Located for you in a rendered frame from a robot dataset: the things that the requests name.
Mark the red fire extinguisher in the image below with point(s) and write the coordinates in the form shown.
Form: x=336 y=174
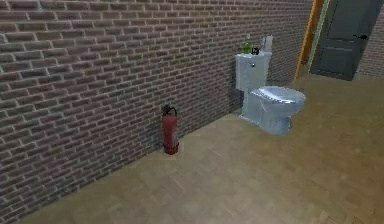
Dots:
x=169 y=131

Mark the white toilet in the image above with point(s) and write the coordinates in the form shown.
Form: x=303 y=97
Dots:
x=266 y=100

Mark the small green plant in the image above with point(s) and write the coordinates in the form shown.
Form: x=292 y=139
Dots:
x=247 y=47

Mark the small black object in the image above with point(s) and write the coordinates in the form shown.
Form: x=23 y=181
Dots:
x=255 y=51

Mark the dark grey room door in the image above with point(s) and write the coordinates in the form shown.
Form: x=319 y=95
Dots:
x=343 y=36

